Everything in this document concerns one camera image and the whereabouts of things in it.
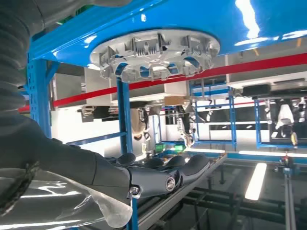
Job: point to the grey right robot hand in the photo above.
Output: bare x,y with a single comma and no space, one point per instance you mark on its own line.
60,165

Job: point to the blue metal shelf rack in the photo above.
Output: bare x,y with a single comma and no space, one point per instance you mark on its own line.
191,19
258,127
232,120

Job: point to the green plastic crate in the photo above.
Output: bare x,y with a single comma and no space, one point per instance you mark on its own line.
160,147
180,148

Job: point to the white desk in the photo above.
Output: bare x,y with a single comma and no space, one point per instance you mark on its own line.
258,81

